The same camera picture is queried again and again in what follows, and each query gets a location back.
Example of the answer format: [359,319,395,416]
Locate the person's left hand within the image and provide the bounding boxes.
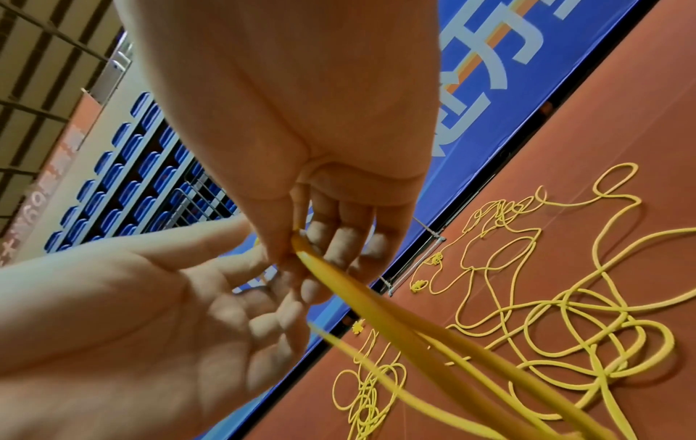
[0,214,317,440]

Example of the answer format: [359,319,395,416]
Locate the person's right hand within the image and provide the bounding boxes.
[114,0,442,304]

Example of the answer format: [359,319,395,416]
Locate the metal rack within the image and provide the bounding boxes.
[378,216,450,298]

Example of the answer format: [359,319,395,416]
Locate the rows of blue seats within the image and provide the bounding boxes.
[43,90,241,255]

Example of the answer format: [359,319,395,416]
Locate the blue banner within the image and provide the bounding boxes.
[201,0,665,440]

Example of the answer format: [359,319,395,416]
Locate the red banner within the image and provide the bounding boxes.
[0,92,105,263]

